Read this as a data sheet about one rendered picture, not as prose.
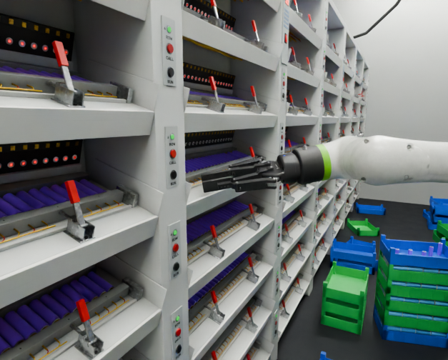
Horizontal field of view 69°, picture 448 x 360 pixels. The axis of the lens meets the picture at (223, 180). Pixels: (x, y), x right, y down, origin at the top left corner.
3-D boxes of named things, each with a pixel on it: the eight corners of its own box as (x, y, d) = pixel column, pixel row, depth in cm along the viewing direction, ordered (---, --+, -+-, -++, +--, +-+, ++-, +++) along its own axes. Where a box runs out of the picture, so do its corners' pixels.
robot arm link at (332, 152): (361, 173, 89) (356, 133, 88) (388, 178, 77) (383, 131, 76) (311, 181, 88) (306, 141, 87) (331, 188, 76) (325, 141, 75)
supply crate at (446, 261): (442, 253, 167) (444, 238, 165) (461, 271, 148) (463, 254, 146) (379, 248, 173) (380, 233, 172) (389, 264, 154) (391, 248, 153)
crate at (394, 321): (434, 309, 173) (436, 296, 171) (451, 333, 153) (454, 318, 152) (374, 303, 179) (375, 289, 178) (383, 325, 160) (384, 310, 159)
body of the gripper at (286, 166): (301, 188, 80) (264, 194, 80) (289, 172, 87) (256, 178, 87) (301, 161, 76) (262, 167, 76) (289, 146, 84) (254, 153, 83)
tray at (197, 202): (272, 179, 126) (280, 156, 123) (181, 223, 73) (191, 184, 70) (229, 161, 133) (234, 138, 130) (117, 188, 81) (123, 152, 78)
